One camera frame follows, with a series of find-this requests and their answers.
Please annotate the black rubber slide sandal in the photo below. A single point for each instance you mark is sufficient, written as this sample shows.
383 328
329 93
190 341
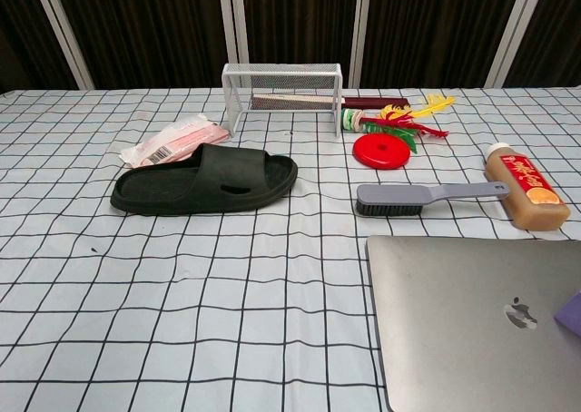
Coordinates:
181 194

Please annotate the grey cleaning brush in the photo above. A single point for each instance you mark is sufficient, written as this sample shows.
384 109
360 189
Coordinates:
408 193

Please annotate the beige folded fan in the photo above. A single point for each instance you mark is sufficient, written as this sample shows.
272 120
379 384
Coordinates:
295 101

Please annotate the red plastic disc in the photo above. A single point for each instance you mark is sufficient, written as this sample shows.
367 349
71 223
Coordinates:
377 155

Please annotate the colourful feather shuttlecock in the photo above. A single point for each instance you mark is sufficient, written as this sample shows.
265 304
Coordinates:
351 120

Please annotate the white black-checked tablecloth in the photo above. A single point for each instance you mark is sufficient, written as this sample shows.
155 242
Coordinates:
272 294

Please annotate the pink packet with barcode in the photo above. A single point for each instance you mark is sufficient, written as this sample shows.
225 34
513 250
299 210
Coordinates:
181 135

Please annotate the dark red stick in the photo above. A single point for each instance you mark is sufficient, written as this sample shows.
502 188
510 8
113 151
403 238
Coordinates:
377 102

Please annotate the silver laptop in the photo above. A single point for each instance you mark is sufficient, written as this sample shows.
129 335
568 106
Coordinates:
454 316

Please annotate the dark pleated curtain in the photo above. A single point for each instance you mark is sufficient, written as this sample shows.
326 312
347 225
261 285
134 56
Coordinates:
159 22

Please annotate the brown bottle with red label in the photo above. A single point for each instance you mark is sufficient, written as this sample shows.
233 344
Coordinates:
531 189

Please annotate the purple block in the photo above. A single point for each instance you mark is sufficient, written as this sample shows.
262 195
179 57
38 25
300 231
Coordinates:
572 316

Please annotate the white frame post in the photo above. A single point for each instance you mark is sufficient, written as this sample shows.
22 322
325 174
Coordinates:
63 31
365 22
510 31
231 22

